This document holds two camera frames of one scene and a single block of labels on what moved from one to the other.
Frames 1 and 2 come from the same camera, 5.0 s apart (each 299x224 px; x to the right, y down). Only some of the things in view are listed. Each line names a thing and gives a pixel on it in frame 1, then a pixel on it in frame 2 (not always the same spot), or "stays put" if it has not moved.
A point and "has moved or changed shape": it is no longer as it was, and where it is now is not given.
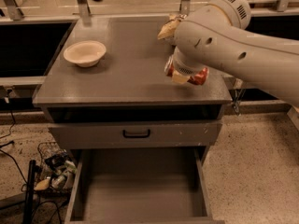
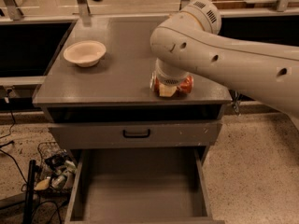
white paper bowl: (86, 53) stays put
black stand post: (28, 208) stays put
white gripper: (186, 69) -> (170, 80)
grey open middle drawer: (148, 185) stays put
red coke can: (198, 79) has moved or changed shape
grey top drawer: (135, 134) stays put
